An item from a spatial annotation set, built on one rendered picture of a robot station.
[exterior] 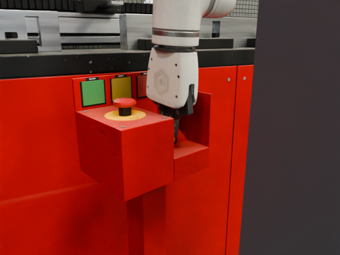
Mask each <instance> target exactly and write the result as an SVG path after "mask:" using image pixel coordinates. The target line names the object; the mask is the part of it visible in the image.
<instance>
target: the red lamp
mask: <svg viewBox="0 0 340 255"><path fill-rule="evenodd" d="M146 85H147V75H142V76H138V97H145V96H147V95H146Z"/></svg>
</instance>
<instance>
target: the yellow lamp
mask: <svg viewBox="0 0 340 255"><path fill-rule="evenodd" d="M111 84H112V101H114V100H116V99H117V98H132V93H131V77H123V78H113V79H111Z"/></svg>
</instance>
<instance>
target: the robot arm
mask: <svg viewBox="0 0 340 255"><path fill-rule="evenodd" d="M235 4H236V0H153V14H152V43H154V44H157V45H155V46H154V47H153V48H152V50H151V53H150V58H149V64H148V72H147V85H146V95H147V97H148V98H149V99H150V100H152V102H153V103H155V104H156V105H157V106H158V108H159V114H161V115H164V116H168V117H171V118H174V137H177V136H178V131H179V119H180V118H182V116H183V115H191V114H193V105H195V103H196V100H197V93H198V58H197V52H195V50H196V48H193V46H198V44H199V33H200V22H201V18H222V17H225V16H227V15H229V14H230V13H231V12H232V11H233V9H234V7H235ZM175 109H176V110H175Z"/></svg>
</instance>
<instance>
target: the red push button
mask: <svg viewBox="0 0 340 255"><path fill-rule="evenodd" d="M113 105H114V106H115V107H118V111H119V116H130V115H131V114H132V108H131V107H134V106H135V105H136V100H134V99H133V98H117V99H116V100H114V101H113Z"/></svg>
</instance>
